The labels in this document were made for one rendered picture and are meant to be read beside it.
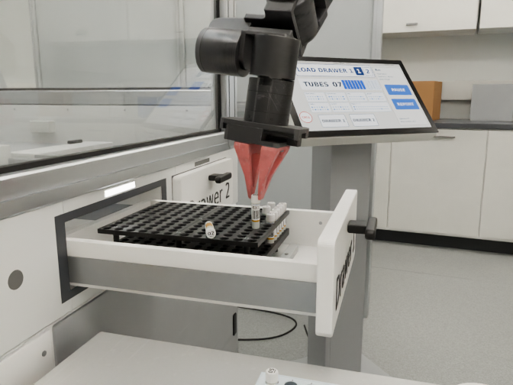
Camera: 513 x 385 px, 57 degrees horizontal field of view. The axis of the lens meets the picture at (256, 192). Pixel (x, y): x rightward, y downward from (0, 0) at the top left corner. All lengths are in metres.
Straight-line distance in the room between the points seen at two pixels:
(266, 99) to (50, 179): 0.27
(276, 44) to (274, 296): 0.29
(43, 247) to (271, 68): 0.34
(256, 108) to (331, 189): 0.99
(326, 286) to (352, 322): 1.25
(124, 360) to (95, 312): 0.12
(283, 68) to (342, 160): 0.99
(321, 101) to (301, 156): 0.93
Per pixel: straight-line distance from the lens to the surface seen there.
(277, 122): 0.58
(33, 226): 0.60
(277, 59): 0.58
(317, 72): 1.53
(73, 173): 0.64
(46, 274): 0.63
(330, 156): 1.53
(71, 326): 0.68
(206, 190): 0.99
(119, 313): 0.78
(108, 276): 0.63
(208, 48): 0.62
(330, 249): 0.49
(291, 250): 0.71
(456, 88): 4.17
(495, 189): 3.58
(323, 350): 1.75
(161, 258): 0.58
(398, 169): 3.56
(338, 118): 1.44
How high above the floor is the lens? 1.07
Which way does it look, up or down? 11 degrees down
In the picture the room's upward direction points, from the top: straight up
